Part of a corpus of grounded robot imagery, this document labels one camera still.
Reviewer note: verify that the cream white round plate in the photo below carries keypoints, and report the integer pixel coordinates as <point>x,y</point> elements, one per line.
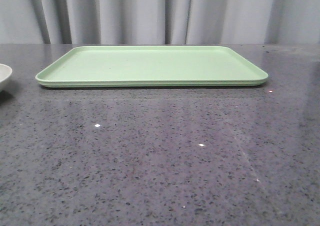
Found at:
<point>5,75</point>

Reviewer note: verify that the light green plastic tray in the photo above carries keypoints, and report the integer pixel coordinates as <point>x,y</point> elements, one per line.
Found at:
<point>151,66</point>

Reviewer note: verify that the grey pleated curtain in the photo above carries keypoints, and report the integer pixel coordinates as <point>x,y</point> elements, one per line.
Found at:
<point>159,22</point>

